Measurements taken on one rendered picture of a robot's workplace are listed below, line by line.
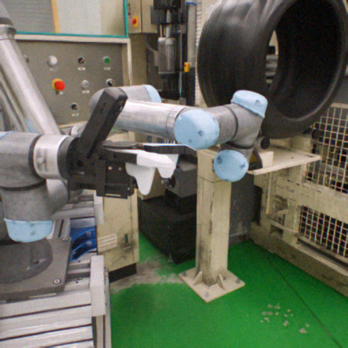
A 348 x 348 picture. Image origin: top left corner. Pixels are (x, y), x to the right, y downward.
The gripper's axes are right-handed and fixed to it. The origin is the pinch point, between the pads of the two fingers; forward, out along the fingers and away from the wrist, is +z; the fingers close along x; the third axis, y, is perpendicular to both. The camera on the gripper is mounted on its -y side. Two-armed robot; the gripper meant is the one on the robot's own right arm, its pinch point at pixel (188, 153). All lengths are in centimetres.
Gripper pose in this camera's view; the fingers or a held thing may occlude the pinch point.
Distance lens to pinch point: 52.8
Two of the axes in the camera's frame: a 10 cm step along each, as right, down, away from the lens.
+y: -0.3, 9.8, 2.0
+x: -2.4, 1.8, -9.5
